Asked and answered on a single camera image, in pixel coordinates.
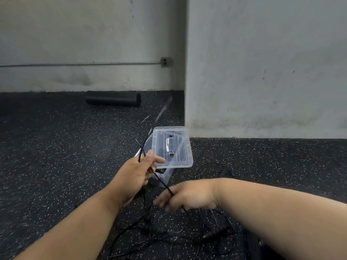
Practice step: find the black foam roller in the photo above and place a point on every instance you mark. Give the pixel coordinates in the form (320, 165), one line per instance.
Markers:
(112, 99)

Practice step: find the person's left hand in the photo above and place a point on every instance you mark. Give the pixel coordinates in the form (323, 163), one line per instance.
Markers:
(132, 177)

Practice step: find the person's right hand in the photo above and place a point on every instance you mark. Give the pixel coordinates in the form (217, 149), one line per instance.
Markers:
(192, 194)

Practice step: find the clear plastic storage box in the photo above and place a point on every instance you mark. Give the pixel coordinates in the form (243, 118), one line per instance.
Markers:
(162, 174)

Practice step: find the person's right fingers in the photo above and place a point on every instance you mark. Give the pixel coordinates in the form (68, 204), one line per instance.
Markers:
(166, 201)

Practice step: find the grey wall conduit pipe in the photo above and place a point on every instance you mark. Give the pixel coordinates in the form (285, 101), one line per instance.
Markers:
(78, 64)

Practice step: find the clear plastic box lid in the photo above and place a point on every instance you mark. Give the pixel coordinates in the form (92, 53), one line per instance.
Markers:
(172, 148)

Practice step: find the person's right forearm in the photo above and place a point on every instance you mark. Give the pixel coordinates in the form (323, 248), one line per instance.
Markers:
(282, 216)

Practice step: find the person's left thumb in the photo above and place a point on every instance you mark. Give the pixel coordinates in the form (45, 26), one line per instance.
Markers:
(156, 158)

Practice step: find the grey wall outlet box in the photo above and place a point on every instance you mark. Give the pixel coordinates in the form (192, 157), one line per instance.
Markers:
(165, 62)

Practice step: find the person's left forearm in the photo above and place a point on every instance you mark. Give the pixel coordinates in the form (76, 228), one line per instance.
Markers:
(73, 227)

